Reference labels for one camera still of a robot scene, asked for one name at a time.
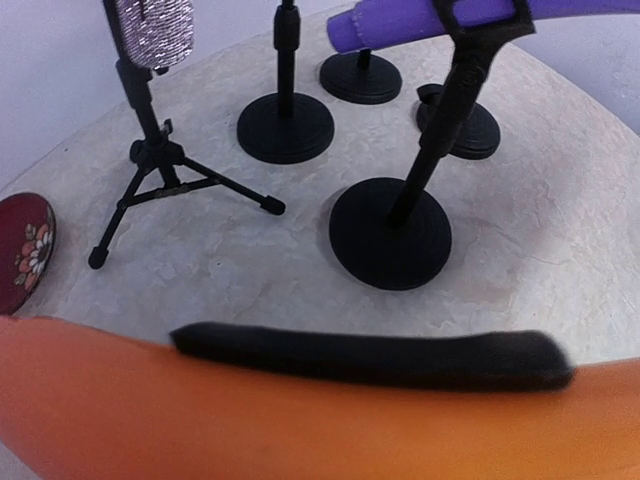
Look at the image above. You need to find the purple microphone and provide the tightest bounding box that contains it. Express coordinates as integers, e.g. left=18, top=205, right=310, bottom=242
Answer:
left=326, top=0, right=639, bottom=53

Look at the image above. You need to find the black stand under pink mic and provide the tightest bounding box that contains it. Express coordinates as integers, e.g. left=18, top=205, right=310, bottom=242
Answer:
left=319, top=50, right=403, bottom=105

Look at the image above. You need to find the dark red floral plate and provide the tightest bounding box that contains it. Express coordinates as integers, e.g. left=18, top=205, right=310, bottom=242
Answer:
left=1, top=192, right=57, bottom=315

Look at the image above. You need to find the black tripod mic stand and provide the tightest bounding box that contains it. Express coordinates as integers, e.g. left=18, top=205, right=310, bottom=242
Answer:
left=88, top=0, right=285, bottom=270

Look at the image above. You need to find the black stand under purple mic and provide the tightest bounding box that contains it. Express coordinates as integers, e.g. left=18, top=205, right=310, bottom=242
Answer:
left=329, top=22, right=535, bottom=291

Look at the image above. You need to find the silver rhinestone microphone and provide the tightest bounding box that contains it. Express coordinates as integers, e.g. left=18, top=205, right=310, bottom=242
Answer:
left=115, top=0, right=195, bottom=70

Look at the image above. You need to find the orange microphone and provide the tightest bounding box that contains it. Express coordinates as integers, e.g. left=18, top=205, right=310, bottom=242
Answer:
left=1, top=317, right=639, bottom=479

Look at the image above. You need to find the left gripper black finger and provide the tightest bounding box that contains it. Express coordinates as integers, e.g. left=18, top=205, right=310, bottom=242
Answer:
left=170, top=322, right=574, bottom=391

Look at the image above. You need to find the black stand under teal mic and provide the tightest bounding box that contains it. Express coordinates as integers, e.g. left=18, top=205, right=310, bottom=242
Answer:
left=415, top=83, right=501, bottom=161

